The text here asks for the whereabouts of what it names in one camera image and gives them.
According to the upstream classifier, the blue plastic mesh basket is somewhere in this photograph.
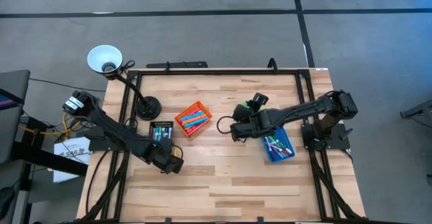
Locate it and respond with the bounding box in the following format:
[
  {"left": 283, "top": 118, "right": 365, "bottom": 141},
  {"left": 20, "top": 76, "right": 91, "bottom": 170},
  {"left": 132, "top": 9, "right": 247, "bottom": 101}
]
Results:
[{"left": 261, "top": 126, "right": 296, "bottom": 163}]

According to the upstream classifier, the grey metal stand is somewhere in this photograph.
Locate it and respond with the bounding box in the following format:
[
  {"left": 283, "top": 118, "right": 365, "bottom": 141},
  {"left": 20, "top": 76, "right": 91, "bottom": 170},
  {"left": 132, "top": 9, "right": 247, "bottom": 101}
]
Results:
[{"left": 400, "top": 98, "right": 432, "bottom": 121}]

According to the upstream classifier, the orange highlighter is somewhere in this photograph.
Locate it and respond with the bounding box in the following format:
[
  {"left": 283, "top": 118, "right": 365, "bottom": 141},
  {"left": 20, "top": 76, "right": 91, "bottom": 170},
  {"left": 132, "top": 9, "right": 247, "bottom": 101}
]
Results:
[{"left": 182, "top": 113, "right": 207, "bottom": 125}]

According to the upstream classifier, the black desk leg beam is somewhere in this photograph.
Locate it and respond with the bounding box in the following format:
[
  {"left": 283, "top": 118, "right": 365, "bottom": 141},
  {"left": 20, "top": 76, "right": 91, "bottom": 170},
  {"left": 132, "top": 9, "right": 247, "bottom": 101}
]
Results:
[{"left": 13, "top": 115, "right": 89, "bottom": 177}]

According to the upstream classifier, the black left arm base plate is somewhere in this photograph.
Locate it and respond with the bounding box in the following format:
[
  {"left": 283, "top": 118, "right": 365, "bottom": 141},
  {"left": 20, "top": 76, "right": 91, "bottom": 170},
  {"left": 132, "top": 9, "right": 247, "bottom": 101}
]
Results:
[{"left": 88, "top": 125, "right": 138, "bottom": 152}]

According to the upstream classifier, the dark grey chair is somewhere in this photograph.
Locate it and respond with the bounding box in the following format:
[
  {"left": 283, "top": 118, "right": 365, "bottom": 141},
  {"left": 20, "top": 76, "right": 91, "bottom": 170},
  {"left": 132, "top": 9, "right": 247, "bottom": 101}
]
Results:
[{"left": 0, "top": 69, "right": 32, "bottom": 166}]

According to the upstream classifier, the blue highlighter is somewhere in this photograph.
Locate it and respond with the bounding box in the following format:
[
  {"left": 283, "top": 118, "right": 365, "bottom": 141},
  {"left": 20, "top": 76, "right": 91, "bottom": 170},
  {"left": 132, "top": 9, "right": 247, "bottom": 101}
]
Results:
[
  {"left": 184, "top": 117, "right": 209, "bottom": 129},
  {"left": 180, "top": 110, "right": 205, "bottom": 122}
]

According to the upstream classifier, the gooseneck desk lamp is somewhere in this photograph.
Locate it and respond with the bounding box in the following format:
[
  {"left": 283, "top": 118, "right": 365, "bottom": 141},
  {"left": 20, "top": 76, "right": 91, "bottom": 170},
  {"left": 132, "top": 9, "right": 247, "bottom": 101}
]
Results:
[{"left": 86, "top": 44, "right": 163, "bottom": 121}]

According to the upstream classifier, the dark screen with coloured stripe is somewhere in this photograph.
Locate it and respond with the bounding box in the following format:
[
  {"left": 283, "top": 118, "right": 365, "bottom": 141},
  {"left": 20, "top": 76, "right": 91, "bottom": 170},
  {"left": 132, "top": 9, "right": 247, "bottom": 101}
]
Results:
[{"left": 0, "top": 88, "right": 25, "bottom": 111}]

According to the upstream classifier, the red thin marker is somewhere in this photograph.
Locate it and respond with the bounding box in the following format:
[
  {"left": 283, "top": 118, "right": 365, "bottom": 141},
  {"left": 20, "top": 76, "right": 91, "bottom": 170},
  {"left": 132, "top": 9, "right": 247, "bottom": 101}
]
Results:
[{"left": 269, "top": 144, "right": 293, "bottom": 156}]

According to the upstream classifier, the thick black hanging cable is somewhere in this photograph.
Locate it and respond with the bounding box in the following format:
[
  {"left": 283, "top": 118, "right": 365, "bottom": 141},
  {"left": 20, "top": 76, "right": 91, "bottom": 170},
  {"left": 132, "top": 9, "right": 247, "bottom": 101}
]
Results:
[{"left": 85, "top": 149, "right": 111, "bottom": 215}]

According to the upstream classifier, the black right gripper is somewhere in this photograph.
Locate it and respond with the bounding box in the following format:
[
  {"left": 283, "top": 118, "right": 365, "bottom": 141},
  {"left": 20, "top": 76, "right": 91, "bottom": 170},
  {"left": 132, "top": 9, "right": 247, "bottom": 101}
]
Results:
[{"left": 231, "top": 92, "right": 276, "bottom": 142}]

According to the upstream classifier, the black table clamp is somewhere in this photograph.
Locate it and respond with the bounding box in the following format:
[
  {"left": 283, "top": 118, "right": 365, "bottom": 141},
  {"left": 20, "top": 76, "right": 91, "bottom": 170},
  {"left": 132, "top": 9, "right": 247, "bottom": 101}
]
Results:
[{"left": 267, "top": 57, "right": 279, "bottom": 74}]

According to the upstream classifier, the yellow cable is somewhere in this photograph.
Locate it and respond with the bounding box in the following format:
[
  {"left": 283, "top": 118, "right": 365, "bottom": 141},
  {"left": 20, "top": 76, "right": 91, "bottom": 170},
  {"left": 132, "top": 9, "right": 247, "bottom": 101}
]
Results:
[{"left": 20, "top": 107, "right": 85, "bottom": 139}]

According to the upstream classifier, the green thin marker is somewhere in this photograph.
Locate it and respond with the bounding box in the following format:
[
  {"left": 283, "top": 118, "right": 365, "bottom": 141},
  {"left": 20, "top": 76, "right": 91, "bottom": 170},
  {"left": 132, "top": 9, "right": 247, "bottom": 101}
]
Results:
[{"left": 271, "top": 135, "right": 286, "bottom": 148}]

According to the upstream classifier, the orange plastic mesh basket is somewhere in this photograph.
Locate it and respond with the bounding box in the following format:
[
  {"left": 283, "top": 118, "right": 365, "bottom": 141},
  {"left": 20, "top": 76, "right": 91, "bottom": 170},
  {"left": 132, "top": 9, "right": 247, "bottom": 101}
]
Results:
[{"left": 173, "top": 100, "right": 213, "bottom": 138}]

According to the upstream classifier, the black power strip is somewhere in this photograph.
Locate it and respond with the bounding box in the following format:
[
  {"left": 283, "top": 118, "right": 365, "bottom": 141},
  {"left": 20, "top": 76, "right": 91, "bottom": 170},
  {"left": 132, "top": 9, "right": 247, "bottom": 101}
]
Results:
[{"left": 146, "top": 61, "right": 209, "bottom": 69}]

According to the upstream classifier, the white printed paper sheet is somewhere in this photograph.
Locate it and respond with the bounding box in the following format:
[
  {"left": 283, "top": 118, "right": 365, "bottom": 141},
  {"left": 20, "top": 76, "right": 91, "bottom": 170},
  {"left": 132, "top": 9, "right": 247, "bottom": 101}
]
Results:
[{"left": 53, "top": 136, "right": 92, "bottom": 184}]

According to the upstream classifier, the black plastic mesh basket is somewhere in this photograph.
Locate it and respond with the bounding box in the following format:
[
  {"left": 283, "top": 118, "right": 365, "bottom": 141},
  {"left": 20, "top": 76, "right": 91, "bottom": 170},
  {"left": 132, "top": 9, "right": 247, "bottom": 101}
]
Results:
[{"left": 148, "top": 120, "right": 175, "bottom": 142}]

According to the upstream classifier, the thin black floor cable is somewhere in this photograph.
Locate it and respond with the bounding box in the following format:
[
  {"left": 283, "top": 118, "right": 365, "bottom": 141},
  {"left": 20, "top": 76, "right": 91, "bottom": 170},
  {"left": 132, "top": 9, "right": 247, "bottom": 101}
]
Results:
[{"left": 28, "top": 78, "right": 107, "bottom": 93}]

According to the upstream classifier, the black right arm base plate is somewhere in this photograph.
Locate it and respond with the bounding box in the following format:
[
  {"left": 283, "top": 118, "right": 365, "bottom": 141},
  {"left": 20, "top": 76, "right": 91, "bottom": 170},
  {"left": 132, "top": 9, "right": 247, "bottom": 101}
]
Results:
[{"left": 301, "top": 122, "right": 352, "bottom": 150}]

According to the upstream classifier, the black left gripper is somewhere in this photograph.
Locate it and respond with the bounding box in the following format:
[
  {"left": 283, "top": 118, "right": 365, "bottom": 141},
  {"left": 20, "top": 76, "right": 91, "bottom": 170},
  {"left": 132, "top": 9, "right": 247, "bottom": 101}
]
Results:
[{"left": 146, "top": 136, "right": 185, "bottom": 175}]

